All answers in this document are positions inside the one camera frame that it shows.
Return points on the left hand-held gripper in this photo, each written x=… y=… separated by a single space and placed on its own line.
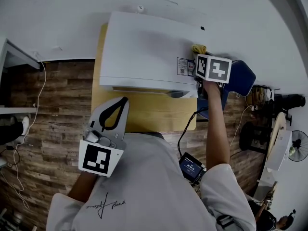
x=97 y=159

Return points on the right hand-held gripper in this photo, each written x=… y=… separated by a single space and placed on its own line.
x=217 y=70

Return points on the yellow cloth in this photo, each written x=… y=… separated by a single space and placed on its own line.
x=198 y=48

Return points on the white microwave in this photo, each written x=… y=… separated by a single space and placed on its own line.
x=144 y=52

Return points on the person's right forearm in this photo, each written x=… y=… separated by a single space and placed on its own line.
x=216 y=133

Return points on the person's left forearm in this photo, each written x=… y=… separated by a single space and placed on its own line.
x=84 y=188

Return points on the blue chair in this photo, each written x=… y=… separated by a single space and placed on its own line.
x=240 y=80

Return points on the person's white t-shirt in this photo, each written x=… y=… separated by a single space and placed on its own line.
x=149 y=189

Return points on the black bulky object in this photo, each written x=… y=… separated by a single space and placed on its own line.
x=294 y=101

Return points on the round wooden table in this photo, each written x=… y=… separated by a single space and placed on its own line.
x=278 y=129

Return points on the black device with screen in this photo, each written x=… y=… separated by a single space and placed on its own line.
x=191 y=167

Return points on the white box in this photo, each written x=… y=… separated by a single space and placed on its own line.
x=280 y=150

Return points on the black standing fan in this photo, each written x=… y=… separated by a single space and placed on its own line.
x=299 y=145

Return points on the white shelf unit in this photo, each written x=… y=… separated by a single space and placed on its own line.
x=14 y=59

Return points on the small white wall fitting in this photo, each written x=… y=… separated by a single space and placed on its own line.
x=140 y=8

